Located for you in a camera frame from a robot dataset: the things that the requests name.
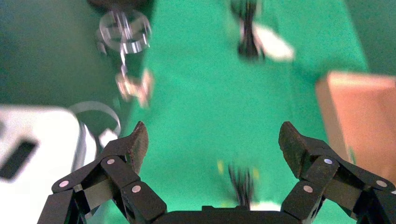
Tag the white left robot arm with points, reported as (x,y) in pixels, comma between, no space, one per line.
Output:
(123,3)

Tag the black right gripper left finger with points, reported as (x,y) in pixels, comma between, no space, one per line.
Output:
(123,185)

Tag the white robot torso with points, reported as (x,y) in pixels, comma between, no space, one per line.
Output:
(37,130)

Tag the green table cloth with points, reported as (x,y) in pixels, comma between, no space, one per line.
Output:
(201,108)

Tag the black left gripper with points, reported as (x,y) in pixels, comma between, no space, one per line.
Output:
(131,63)

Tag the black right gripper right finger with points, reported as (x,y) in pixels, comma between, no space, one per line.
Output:
(321,167)

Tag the open brown cardboard box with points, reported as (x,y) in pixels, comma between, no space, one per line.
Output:
(365,123)

